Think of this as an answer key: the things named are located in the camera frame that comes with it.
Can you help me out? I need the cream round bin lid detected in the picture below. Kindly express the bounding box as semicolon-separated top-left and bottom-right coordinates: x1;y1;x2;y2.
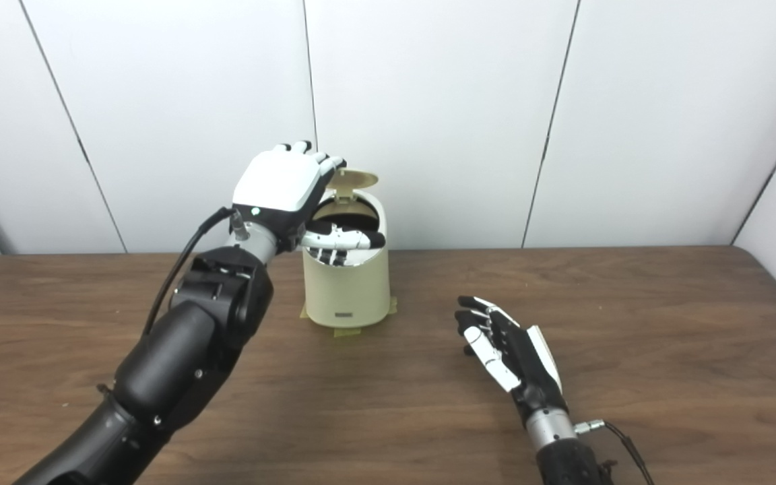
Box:
326;168;379;203

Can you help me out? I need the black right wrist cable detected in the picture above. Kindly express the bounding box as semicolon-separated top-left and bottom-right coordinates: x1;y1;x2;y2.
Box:
575;419;655;485

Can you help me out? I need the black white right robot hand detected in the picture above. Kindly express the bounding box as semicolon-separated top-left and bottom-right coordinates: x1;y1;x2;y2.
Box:
454;295;567;422

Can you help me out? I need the cream-colored bin body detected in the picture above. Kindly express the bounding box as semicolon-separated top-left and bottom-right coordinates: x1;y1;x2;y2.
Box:
302;190;390;329

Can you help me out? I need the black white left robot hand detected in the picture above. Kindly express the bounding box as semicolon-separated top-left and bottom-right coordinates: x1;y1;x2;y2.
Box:
232;141;387;253

